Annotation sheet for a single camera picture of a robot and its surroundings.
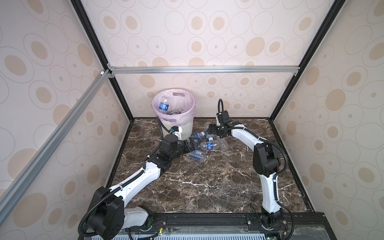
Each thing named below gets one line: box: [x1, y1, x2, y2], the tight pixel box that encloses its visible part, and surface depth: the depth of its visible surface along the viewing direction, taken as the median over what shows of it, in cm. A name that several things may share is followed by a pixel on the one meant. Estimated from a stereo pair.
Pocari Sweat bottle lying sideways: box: [191, 131, 206, 140], surface depth 105 cm
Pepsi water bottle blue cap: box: [206, 141, 214, 151], surface depth 99 cm
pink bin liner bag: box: [152, 88, 196, 125], surface depth 99 cm
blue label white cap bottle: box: [158, 97, 171, 114], surface depth 99 cm
